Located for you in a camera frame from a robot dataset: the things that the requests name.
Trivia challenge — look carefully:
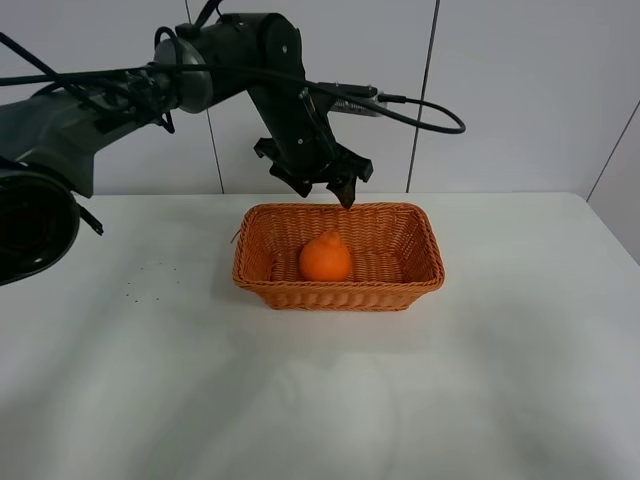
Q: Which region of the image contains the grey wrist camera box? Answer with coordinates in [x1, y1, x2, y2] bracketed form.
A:
[317, 81, 381, 119]

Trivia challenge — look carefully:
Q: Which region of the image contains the orange woven wicker basket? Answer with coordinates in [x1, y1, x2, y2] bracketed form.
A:
[232, 202, 445, 312]

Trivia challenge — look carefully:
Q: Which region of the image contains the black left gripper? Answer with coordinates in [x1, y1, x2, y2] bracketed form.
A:
[249, 86, 373, 209]

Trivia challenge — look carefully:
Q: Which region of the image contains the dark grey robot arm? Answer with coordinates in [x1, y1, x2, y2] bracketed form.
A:
[1, 13, 373, 284]

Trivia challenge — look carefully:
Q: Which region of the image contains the black camera cable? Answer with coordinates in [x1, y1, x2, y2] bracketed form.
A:
[377, 92, 467, 135]

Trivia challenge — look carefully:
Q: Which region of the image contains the orange with knobbed top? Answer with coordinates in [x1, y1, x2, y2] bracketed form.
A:
[298, 230, 352, 282]

